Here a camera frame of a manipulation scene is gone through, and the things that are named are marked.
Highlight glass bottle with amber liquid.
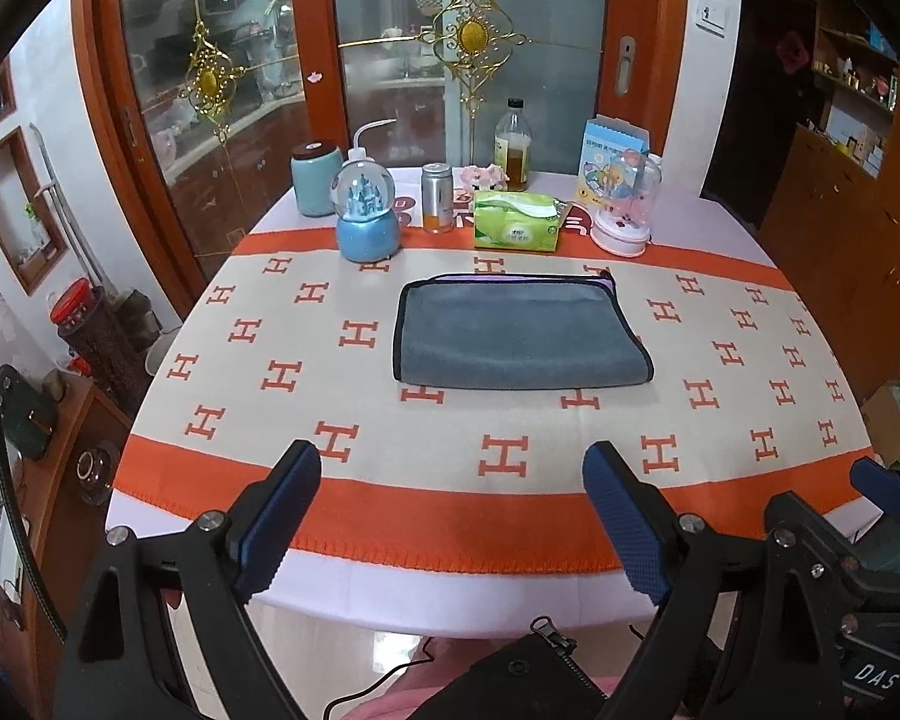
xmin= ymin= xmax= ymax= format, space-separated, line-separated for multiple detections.
xmin=494 ymin=97 xmax=532 ymax=192

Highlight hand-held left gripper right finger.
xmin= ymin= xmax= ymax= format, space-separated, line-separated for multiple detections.
xmin=581 ymin=441 xmax=847 ymax=720

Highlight pink figurine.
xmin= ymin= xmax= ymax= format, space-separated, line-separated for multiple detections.
xmin=459 ymin=163 xmax=509 ymax=191

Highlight white pole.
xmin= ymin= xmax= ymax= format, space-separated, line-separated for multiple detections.
xmin=34 ymin=127 xmax=104 ymax=295

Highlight white light switch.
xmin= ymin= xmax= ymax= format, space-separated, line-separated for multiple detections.
xmin=696 ymin=0 xmax=734 ymax=35

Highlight grey towel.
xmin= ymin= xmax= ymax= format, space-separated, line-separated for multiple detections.
xmin=392 ymin=272 xmax=655 ymax=391

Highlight silver door handle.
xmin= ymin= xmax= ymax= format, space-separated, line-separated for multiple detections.
xmin=615 ymin=36 xmax=637 ymax=97

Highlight wooden side cabinet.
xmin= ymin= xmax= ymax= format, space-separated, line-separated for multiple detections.
xmin=0 ymin=371 xmax=134 ymax=720

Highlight round glass jar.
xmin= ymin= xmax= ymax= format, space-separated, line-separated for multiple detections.
xmin=75 ymin=441 xmax=119 ymax=505

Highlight red lid jar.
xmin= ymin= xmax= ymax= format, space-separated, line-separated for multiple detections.
xmin=49 ymin=277 xmax=96 ymax=332

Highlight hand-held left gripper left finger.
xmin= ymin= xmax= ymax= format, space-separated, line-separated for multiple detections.
xmin=52 ymin=439 xmax=323 ymax=720

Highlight dark woven stand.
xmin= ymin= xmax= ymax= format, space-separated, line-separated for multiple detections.
xmin=58 ymin=289 xmax=152 ymax=400

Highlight wooden wall niche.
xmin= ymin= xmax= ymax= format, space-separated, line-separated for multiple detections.
xmin=0 ymin=126 xmax=70 ymax=295

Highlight silver orange metal can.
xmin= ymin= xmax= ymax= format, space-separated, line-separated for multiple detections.
xmin=421 ymin=163 xmax=455 ymax=233

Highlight blue snow globe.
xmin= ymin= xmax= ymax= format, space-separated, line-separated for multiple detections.
xmin=333 ymin=161 xmax=402 ymax=263

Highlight blue printed box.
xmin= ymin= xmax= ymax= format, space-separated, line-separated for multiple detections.
xmin=576 ymin=115 xmax=651 ymax=205

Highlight dark green bag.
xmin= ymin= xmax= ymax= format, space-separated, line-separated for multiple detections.
xmin=0 ymin=364 xmax=61 ymax=460

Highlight wooden shelf cabinet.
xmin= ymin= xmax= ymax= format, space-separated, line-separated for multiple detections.
xmin=757 ymin=0 xmax=900 ymax=410

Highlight cardboard box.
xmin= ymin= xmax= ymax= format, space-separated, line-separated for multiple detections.
xmin=861 ymin=379 xmax=900 ymax=467

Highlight teal canister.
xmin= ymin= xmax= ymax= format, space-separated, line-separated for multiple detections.
xmin=291 ymin=141 xmax=344 ymax=217

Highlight black zipper bag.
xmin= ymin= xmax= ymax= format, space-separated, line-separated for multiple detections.
xmin=412 ymin=615 xmax=617 ymax=720

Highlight white squeeze bottle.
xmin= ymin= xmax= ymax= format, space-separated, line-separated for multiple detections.
xmin=345 ymin=118 xmax=398 ymax=173

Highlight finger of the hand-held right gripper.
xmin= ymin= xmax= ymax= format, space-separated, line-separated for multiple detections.
xmin=765 ymin=493 xmax=872 ymax=580
xmin=849 ymin=456 xmax=900 ymax=524

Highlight gold door ornament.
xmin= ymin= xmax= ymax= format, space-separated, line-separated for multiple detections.
xmin=180 ymin=22 xmax=246 ymax=143
xmin=431 ymin=0 xmax=531 ymax=119

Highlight green tissue pack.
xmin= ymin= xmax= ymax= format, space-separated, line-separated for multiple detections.
xmin=472 ymin=190 xmax=571 ymax=252

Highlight black cable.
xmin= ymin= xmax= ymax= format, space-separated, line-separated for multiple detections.
xmin=322 ymin=634 xmax=437 ymax=720

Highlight pink clothing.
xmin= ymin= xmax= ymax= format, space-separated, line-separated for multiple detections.
xmin=345 ymin=634 xmax=625 ymax=720

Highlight orange beige patterned blanket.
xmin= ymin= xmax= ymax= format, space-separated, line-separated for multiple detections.
xmin=111 ymin=229 xmax=882 ymax=577

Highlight orange white tablecloth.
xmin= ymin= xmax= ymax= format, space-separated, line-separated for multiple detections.
xmin=103 ymin=165 xmax=890 ymax=635

